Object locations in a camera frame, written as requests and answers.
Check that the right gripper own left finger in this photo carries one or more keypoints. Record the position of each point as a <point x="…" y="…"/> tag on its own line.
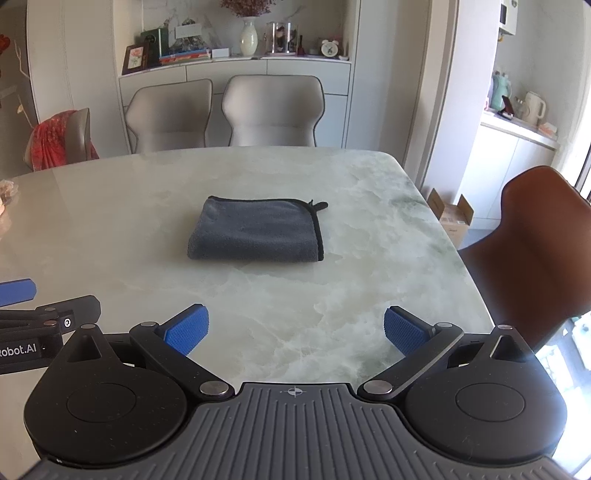
<point x="165" y="347"/>

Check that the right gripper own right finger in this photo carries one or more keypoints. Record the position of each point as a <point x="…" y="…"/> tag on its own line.
<point x="423" y="346"/>

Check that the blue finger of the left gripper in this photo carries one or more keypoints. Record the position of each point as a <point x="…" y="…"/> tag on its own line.
<point x="17" y="291"/>

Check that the grey and blue towel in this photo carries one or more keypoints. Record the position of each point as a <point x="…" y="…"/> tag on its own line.
<point x="265" y="230"/>

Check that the plastic wrapped packet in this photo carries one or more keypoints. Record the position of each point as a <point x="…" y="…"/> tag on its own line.
<point x="8" y="191"/>

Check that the cardboard box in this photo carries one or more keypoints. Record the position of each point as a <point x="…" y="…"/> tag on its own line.
<point x="456" y="219"/>

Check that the chair with red cloth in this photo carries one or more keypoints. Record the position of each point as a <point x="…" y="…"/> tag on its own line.
<point x="78" y="136"/>

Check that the grey chair left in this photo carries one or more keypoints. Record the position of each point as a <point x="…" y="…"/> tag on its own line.
<point x="170" y="117"/>

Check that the grey chair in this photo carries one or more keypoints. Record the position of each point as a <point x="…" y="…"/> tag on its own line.
<point x="273" y="110"/>
<point x="170" y="117"/>

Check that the white sideboard cabinet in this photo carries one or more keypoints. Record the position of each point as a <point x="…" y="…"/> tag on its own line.
<point x="335" y="76"/>

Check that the grey chair right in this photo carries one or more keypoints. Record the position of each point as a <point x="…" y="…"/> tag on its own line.
<point x="273" y="110"/>

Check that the white electric kettle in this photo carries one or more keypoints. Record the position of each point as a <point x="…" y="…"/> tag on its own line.
<point x="531" y="109"/>

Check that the teal jug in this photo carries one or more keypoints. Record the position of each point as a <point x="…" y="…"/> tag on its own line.
<point x="501" y="88"/>

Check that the stack of books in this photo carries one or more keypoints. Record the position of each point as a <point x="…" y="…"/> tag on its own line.
<point x="185" y="56"/>

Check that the alarm clock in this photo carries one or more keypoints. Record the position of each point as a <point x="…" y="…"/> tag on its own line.
<point x="330" y="48"/>

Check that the white vase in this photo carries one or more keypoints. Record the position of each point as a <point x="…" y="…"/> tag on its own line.
<point x="249" y="39"/>

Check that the glass photo block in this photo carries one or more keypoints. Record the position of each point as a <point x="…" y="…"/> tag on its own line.
<point x="282" y="38"/>

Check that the picture frame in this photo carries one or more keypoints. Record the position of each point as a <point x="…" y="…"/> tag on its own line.
<point x="135" y="59"/>

